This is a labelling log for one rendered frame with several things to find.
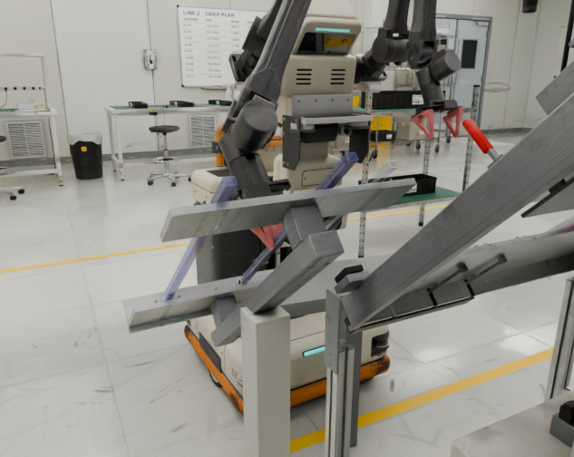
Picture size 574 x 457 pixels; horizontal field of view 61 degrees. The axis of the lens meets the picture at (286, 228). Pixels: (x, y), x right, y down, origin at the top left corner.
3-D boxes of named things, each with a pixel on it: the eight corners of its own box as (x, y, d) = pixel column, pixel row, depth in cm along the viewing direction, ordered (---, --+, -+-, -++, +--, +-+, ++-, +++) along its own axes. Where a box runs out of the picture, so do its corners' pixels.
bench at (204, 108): (110, 170, 623) (102, 105, 599) (242, 160, 699) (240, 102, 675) (119, 181, 559) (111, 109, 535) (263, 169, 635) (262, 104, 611)
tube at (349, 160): (230, 296, 97) (228, 290, 98) (237, 294, 98) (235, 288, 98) (349, 161, 55) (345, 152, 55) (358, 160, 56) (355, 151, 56)
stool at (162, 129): (142, 180, 564) (137, 125, 545) (186, 177, 586) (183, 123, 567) (150, 189, 522) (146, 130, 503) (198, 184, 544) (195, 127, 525)
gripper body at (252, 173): (294, 188, 79) (277, 149, 81) (236, 198, 74) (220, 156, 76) (279, 205, 84) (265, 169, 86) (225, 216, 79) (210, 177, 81)
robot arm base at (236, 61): (264, 57, 147) (228, 57, 141) (274, 39, 140) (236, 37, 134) (272, 82, 144) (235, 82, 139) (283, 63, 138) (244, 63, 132)
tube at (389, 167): (260, 292, 103) (258, 287, 104) (266, 291, 104) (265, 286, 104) (390, 168, 61) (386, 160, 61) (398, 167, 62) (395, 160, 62)
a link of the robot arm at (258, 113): (273, 129, 89) (229, 107, 87) (299, 88, 80) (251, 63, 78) (257, 179, 83) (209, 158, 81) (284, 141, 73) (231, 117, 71)
